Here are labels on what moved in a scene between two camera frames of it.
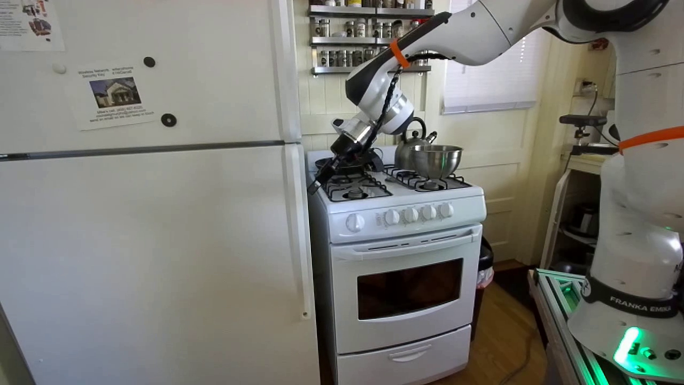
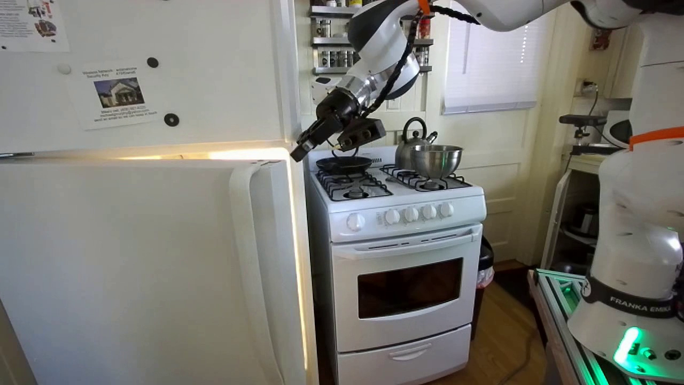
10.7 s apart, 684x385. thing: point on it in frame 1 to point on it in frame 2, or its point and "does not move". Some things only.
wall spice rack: [343, 36] does not move
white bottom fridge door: [159, 268] does not move
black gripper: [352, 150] to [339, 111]
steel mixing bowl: [443, 160] does not move
